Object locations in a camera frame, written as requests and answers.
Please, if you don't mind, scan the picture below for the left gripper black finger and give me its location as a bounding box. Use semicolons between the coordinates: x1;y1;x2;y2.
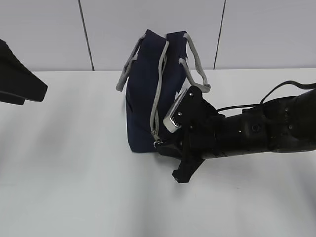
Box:
0;40;48;105

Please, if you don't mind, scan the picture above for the navy and white lunch bag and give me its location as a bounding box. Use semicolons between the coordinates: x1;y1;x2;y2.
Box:
116;30;211;153

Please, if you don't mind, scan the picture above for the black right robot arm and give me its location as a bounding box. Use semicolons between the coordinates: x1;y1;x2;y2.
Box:
156;86;316;183

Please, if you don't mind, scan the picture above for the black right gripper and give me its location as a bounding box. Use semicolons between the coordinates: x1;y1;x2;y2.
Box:
155;125;220;184

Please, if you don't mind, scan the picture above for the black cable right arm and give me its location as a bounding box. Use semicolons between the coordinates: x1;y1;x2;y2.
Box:
216;80;316;116

